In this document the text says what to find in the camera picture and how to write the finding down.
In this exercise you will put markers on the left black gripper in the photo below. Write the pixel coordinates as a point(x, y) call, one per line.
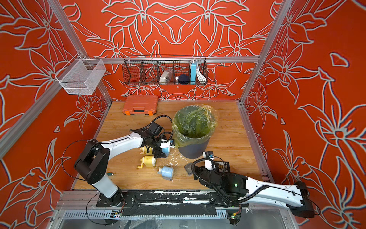
point(159, 147)

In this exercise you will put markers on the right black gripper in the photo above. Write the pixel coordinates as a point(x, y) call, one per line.
point(198, 171)

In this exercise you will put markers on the yellow pencil sharpener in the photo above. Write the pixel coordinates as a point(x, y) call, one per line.
point(144, 149)
point(147, 161)

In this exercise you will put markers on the clear grey sharpener tray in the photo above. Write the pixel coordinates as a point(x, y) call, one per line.
point(189, 169)

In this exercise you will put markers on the blue pencil sharpener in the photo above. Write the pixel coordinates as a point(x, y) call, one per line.
point(166, 172)
point(166, 151)

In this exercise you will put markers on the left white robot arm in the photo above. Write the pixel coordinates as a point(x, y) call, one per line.
point(92, 163)

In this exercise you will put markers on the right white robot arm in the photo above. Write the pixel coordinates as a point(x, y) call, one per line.
point(235, 189)

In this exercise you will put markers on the grey bin with green bag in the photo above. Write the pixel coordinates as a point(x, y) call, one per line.
point(193, 126)

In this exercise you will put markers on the orange tool case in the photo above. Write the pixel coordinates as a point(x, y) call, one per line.
point(141, 104)

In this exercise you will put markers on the grey packet in basket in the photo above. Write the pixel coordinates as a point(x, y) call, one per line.
point(166, 76)

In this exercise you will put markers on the dark blue round object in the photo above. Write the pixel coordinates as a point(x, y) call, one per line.
point(184, 79)

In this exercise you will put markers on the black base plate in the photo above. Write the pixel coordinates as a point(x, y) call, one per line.
point(170, 204)

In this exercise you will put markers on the black wire wall basket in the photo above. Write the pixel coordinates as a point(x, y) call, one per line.
point(144, 71)

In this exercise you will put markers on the white wire wall basket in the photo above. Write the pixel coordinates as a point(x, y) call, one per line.
point(81, 77)

